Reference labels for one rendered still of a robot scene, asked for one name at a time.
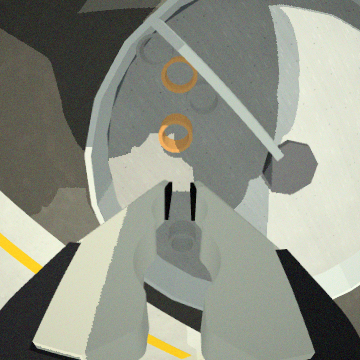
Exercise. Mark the bronze bushing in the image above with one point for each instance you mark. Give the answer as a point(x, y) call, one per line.
point(174, 87)
point(175, 145)

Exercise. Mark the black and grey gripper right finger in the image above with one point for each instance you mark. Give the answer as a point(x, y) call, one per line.
point(263, 305)

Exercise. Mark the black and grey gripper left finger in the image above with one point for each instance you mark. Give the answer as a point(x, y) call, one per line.
point(86, 303)

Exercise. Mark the grey metal sleeve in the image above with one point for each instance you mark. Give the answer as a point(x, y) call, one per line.
point(144, 60)
point(182, 228)
point(207, 111)

